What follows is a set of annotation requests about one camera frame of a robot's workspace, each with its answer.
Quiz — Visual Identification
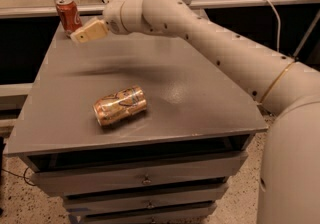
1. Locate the red coke can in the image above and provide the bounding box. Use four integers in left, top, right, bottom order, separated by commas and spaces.
56, 0, 82, 36

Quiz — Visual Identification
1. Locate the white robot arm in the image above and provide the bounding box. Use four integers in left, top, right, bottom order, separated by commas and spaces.
71, 0, 320, 224

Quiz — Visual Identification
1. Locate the orange gold lying can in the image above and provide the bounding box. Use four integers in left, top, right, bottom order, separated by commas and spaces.
93, 85, 147, 126

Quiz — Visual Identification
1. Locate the grey drawer cabinet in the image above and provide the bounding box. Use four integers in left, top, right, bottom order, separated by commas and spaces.
4, 9, 268, 224

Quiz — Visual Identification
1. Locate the top grey drawer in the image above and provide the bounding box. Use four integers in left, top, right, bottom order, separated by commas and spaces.
31, 151, 248, 197

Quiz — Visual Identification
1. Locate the grey drawer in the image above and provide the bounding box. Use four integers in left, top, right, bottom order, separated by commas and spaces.
31, 151, 248, 197
74, 201, 216, 224
63, 180, 228, 216

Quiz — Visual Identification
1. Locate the middle grey drawer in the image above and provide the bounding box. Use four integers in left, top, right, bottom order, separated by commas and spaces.
63, 180, 228, 216

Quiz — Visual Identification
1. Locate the bottom grey drawer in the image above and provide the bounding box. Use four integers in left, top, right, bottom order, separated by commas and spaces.
74, 201, 216, 224

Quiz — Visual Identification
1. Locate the black floor cable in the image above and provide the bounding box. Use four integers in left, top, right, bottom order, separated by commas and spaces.
0, 166, 37, 187

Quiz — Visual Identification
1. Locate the white cable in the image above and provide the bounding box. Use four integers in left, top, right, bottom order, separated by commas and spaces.
255, 0, 282, 53

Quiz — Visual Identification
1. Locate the metal frame rail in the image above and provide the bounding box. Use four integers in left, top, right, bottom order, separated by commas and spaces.
0, 0, 320, 19

